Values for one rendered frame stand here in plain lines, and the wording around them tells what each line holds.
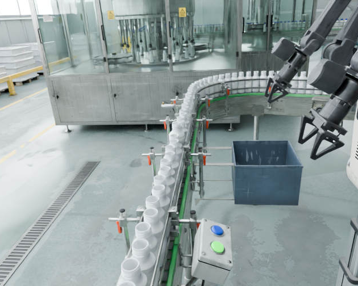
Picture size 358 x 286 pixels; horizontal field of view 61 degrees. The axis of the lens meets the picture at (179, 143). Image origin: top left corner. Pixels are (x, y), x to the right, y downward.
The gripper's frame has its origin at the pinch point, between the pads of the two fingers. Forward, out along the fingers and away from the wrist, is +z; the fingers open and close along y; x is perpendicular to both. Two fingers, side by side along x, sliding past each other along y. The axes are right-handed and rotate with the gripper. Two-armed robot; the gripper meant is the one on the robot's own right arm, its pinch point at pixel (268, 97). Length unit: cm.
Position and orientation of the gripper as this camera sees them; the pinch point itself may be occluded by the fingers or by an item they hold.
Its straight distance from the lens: 128.9
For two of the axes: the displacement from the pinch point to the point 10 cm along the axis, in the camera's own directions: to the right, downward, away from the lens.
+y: -1.4, 3.8, -9.1
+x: 8.5, 5.3, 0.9
